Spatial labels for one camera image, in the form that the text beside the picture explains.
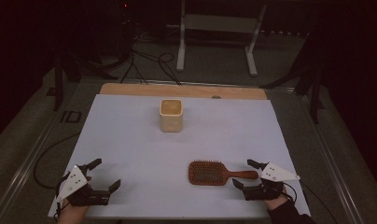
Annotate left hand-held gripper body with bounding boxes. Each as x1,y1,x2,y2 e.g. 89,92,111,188
56,164,112,207

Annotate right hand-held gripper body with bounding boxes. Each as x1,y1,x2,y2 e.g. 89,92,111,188
243,161,301,202

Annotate person's left hand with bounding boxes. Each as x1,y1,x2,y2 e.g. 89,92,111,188
57,199,91,220

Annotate person's right hand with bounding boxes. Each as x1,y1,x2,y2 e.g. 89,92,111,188
264,186,289,212

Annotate brown wooden hairbrush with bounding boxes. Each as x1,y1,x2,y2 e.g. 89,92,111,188
188,160,259,187

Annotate white table mat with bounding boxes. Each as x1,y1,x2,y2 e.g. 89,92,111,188
47,93,312,220

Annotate beige square cup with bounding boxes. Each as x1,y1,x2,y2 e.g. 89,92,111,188
159,98,184,133

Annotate black stand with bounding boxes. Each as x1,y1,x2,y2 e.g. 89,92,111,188
46,46,119,112
259,29,326,125

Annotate white metal stand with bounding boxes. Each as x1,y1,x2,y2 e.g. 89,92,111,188
175,0,268,77

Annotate left hand-held gripper cable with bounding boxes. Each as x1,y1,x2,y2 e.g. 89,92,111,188
53,172,73,222

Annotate hand-held gripper cable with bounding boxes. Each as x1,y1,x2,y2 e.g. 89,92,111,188
282,181,340,224
53,172,73,222

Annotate black cable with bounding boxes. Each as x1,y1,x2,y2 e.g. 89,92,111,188
33,133,82,190

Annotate right hand-held gripper cable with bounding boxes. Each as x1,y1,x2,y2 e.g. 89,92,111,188
282,181,340,224

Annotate black floor cables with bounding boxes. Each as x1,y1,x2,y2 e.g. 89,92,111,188
119,31,183,87

